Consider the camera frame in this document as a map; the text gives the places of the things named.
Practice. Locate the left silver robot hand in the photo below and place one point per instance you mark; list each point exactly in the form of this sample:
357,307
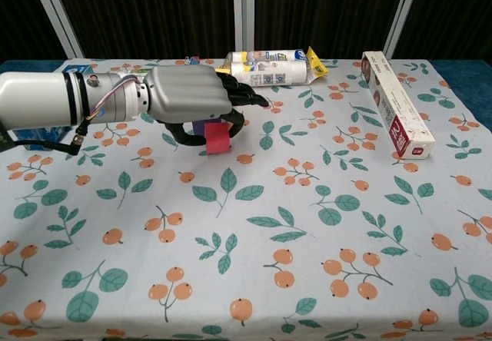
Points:
184,91

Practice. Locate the purple cube block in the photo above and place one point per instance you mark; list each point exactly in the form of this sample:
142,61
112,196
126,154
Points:
199,128

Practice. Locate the small red cube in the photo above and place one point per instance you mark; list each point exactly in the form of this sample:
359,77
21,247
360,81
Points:
217,139

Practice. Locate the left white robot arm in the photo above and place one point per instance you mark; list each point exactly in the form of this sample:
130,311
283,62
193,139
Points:
38,97

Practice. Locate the small colourful clip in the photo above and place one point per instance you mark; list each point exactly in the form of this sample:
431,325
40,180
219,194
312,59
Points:
191,60

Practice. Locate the dark pleated curtain panel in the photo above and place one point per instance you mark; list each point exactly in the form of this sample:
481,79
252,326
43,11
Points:
19,14
153,10
326,10
453,14

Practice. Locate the white yellow snack bag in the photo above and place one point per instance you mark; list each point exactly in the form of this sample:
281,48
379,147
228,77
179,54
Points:
284,70

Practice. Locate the blue foil box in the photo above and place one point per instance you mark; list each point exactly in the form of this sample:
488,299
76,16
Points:
46,134

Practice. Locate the floral tablecloth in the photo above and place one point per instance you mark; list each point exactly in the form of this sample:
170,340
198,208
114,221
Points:
269,222

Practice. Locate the long white red box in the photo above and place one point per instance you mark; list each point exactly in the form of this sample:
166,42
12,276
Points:
396,103

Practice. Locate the white partition post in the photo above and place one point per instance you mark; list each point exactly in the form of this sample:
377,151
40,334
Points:
401,14
57,14
244,10

